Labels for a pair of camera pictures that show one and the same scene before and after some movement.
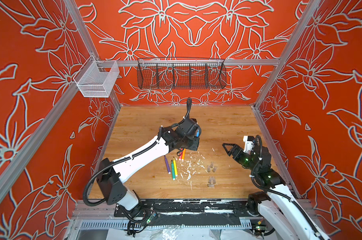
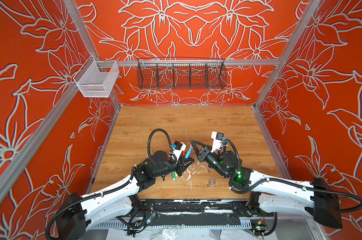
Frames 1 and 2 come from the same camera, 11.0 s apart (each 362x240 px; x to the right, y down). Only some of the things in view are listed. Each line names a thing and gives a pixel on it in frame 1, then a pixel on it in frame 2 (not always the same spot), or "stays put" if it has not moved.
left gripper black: x=194 y=144 → x=180 y=166
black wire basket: x=177 y=73 stays put
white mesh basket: x=97 y=78 stays put
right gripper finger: x=234 y=149 → x=196 y=148
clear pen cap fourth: x=212 y=180 stays put
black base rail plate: x=189 y=212 stays put
